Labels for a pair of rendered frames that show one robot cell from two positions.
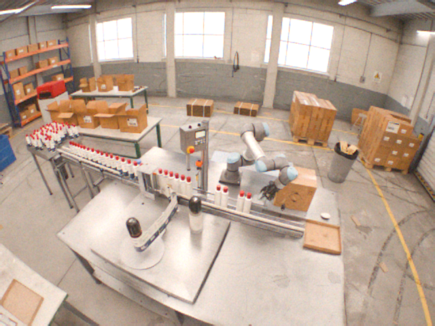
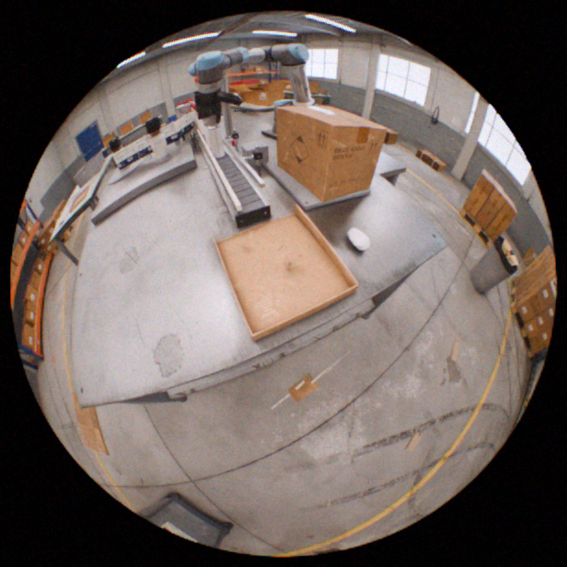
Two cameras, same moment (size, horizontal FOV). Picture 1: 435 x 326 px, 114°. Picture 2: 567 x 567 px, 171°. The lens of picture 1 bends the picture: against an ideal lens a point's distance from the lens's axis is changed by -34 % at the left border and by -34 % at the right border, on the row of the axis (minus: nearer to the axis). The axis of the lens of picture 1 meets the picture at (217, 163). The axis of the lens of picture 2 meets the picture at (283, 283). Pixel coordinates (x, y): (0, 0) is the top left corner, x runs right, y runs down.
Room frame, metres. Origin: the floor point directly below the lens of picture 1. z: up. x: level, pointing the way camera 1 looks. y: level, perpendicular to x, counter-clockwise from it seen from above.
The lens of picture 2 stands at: (0.73, -1.04, 1.25)
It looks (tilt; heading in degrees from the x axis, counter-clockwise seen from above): 62 degrees down; 45
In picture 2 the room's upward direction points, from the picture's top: straight up
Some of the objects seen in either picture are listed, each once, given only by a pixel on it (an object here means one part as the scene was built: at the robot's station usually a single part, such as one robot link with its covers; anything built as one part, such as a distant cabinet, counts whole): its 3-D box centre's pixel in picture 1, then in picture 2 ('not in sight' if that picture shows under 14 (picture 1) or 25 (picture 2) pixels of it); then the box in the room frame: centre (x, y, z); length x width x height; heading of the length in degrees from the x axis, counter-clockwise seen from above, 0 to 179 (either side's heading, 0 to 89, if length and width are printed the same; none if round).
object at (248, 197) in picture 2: (202, 202); (208, 142); (1.24, 0.11, 0.86); 1.65 x 0.08 x 0.04; 71
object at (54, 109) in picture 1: (59, 112); not in sight; (3.09, 2.96, 0.97); 0.45 x 0.40 x 0.37; 171
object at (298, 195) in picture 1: (294, 187); (326, 144); (1.33, -0.66, 0.99); 0.30 x 0.24 x 0.27; 75
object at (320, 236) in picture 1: (323, 236); (278, 260); (0.92, -0.84, 0.85); 0.30 x 0.26 x 0.04; 71
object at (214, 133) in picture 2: (247, 204); (215, 137); (1.13, -0.24, 0.98); 0.05 x 0.05 x 0.20
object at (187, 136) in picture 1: (193, 138); not in sight; (1.36, 0.18, 1.38); 0.17 x 0.10 x 0.19; 126
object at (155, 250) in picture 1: (141, 249); (125, 169); (0.73, 0.47, 0.89); 0.31 x 0.31 x 0.01
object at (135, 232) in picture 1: (136, 236); (119, 154); (0.73, 0.47, 1.04); 0.09 x 0.09 x 0.29
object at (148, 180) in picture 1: (149, 180); (186, 119); (1.29, 0.54, 1.01); 0.14 x 0.13 x 0.26; 71
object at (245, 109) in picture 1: (246, 109); (431, 159); (5.75, -0.74, 0.11); 0.65 x 0.54 x 0.22; 76
